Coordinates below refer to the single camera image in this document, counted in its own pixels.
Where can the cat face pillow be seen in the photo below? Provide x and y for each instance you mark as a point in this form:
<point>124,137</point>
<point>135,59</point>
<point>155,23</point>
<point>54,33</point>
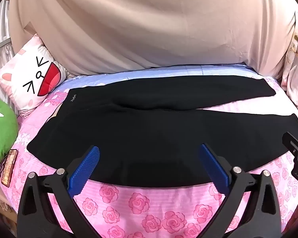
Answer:
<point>27,76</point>

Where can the flat red-edged case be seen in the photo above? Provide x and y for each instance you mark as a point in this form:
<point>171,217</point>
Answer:
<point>9,167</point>

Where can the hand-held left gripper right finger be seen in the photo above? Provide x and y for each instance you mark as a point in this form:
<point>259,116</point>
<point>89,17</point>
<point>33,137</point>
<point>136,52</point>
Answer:
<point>213,168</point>

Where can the green plush toy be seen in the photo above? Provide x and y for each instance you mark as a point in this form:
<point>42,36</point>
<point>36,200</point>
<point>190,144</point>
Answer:
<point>1,133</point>

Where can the beige blanket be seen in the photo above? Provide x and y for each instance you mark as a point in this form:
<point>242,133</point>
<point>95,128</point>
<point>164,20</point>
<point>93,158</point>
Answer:
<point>151,24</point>

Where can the pale floral cloth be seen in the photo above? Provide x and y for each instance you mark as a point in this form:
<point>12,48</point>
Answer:
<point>296,74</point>

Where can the pink rose print bedsheet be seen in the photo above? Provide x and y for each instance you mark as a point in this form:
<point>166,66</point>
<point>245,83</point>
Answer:
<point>144,210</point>

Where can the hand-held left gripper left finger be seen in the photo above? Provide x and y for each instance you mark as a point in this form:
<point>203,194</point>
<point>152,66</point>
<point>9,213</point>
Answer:
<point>85,168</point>

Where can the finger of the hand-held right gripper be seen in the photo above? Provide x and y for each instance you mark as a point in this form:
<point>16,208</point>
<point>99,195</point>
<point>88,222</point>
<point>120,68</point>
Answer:
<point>291,142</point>

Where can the black pants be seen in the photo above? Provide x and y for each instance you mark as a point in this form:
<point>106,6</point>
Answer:
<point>149,133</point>

